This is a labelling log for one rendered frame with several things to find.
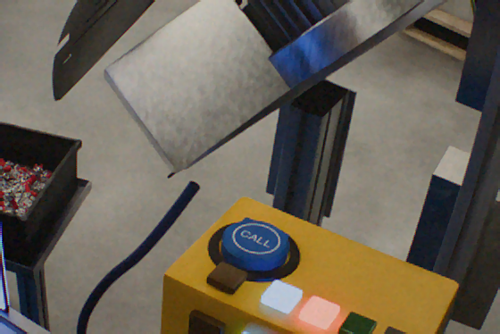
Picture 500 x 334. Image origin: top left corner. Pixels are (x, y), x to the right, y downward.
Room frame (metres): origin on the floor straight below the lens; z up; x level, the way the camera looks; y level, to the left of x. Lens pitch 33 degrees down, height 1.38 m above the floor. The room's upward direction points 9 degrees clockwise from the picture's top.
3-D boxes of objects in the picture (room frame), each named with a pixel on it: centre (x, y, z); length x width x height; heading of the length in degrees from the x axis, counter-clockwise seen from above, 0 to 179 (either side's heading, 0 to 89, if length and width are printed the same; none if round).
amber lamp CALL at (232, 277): (0.35, 0.01, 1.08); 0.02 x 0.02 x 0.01; 67
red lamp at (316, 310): (0.34, -0.05, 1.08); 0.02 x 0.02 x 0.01; 67
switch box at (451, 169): (0.89, -0.31, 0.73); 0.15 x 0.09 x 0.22; 67
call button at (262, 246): (0.39, -0.01, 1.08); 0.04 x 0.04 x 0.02
